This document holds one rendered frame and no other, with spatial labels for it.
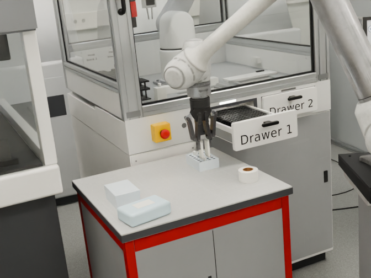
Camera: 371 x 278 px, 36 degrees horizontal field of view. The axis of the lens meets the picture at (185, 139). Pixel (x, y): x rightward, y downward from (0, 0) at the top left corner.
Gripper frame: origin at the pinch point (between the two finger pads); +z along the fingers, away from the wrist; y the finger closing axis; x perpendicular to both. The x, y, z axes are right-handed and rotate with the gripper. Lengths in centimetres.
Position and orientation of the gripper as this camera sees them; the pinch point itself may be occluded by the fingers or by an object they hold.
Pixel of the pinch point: (203, 148)
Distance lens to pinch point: 219.1
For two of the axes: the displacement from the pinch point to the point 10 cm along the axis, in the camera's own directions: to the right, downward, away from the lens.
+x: -4.0, -2.2, 8.9
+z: 0.9, 9.5, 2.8
